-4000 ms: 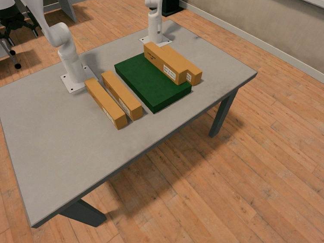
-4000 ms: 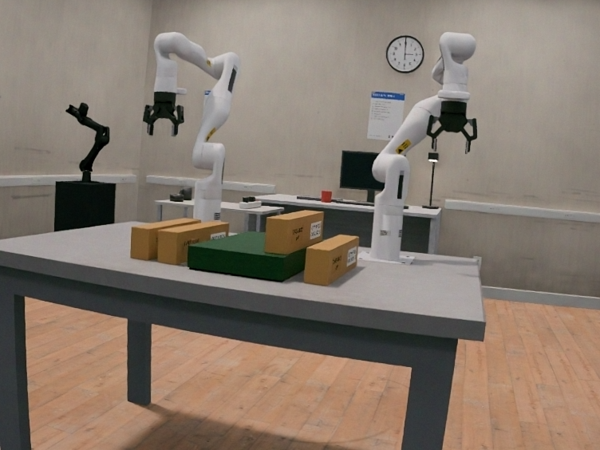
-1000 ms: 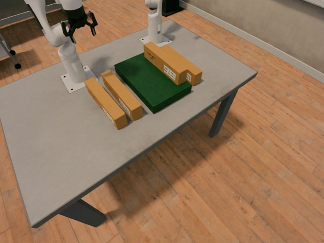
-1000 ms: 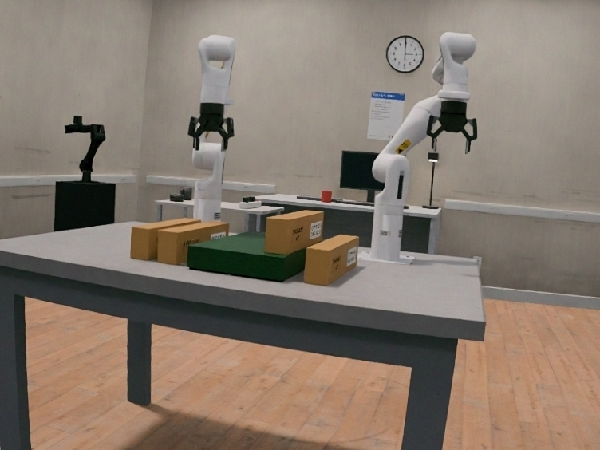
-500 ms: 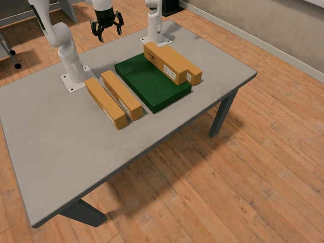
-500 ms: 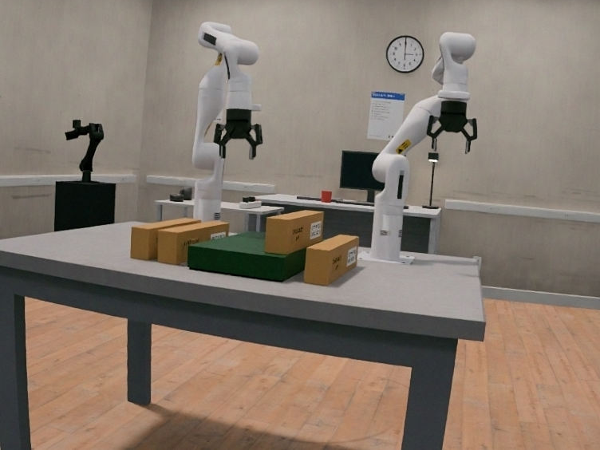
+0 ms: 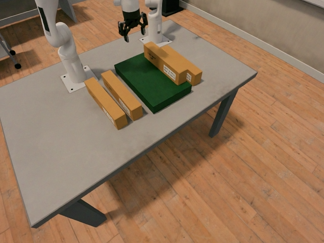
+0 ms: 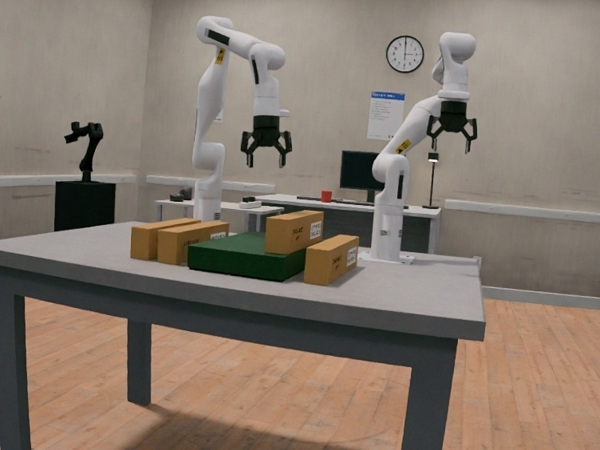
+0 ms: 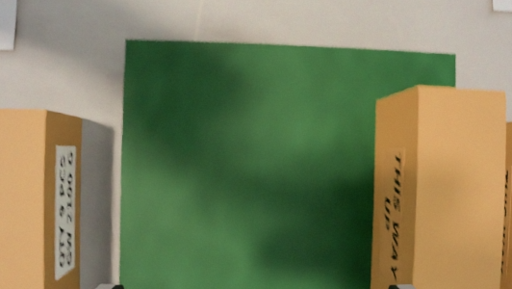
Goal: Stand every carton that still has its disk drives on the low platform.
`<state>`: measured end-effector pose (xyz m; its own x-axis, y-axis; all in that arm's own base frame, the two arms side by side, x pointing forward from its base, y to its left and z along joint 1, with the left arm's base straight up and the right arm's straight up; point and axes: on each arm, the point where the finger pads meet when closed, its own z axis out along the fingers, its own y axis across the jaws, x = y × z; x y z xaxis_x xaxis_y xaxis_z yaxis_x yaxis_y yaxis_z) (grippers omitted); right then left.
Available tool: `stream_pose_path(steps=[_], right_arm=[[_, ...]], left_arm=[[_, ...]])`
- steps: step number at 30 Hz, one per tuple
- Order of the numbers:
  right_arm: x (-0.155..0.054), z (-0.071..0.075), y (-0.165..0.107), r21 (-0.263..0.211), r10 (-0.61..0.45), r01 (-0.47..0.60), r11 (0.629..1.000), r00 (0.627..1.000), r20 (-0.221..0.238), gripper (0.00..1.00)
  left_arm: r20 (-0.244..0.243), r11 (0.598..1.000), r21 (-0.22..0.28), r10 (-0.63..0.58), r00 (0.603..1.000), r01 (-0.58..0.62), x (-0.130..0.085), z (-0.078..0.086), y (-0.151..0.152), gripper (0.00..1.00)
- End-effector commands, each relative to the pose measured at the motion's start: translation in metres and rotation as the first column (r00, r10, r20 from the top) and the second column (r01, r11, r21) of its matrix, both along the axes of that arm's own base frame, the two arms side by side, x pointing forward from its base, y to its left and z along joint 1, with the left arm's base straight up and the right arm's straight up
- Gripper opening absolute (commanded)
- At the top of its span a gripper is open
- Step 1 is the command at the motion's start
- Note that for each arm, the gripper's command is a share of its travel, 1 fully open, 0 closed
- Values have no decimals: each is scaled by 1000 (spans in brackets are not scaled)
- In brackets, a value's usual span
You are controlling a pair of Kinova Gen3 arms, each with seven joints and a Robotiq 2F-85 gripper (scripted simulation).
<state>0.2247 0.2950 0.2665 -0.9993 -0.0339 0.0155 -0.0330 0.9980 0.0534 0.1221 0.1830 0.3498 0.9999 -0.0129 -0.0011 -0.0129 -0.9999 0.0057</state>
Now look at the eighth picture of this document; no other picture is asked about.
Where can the tan cardboard carton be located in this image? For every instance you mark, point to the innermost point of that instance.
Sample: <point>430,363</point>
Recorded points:
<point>144,238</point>
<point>291,232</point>
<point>173,242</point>
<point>329,260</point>

